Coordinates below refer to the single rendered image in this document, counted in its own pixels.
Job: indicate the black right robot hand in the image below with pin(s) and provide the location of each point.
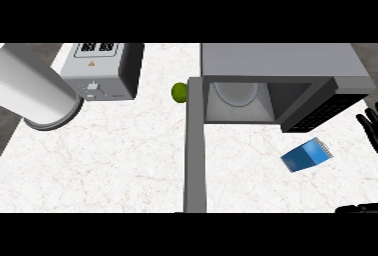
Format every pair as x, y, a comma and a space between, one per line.
370, 128

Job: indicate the white cylinder with grey rim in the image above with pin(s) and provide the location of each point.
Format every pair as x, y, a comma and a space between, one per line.
34, 90

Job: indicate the grey microwave door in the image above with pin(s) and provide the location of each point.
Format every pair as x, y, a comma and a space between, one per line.
195, 150

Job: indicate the grey toaster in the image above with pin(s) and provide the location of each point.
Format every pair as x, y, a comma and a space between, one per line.
97, 71

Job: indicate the glass microwave turntable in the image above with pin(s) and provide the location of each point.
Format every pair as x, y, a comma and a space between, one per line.
236, 93

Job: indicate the blue milk carton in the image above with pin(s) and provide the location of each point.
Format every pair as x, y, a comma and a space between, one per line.
304, 156

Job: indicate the grey microwave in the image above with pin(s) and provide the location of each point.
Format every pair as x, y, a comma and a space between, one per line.
280, 61

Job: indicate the green lime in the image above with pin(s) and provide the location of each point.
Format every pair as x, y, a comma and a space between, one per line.
178, 92

